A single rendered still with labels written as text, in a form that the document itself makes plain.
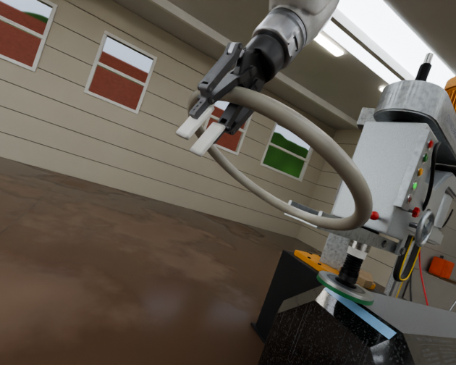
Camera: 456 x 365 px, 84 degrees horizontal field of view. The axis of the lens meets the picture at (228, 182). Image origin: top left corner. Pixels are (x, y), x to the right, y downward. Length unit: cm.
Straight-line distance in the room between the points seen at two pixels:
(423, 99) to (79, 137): 635
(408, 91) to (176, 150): 609
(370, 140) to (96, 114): 613
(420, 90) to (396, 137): 18
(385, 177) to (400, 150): 11
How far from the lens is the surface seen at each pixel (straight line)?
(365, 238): 106
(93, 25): 710
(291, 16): 54
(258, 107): 43
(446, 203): 179
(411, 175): 107
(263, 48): 49
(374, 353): 116
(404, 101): 117
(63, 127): 676
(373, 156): 114
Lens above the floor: 117
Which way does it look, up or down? 1 degrees down
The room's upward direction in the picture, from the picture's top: 20 degrees clockwise
